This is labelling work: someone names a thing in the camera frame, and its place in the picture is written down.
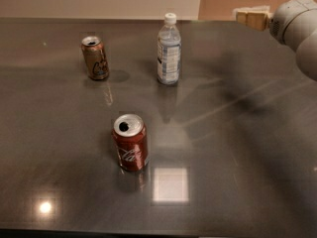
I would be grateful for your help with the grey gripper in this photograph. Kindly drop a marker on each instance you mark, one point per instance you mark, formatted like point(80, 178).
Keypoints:
point(286, 21)

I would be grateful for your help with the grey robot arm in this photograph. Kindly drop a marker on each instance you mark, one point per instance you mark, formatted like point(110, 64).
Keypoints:
point(306, 55)

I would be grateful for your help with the clear blue plastic water bottle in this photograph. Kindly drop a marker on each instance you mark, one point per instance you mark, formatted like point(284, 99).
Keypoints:
point(169, 51)

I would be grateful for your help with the orange brown soda can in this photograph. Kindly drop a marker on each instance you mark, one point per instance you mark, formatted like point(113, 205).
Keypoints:
point(95, 57)

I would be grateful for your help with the red coke can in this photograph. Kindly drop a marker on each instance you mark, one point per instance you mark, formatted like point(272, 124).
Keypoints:
point(130, 137)

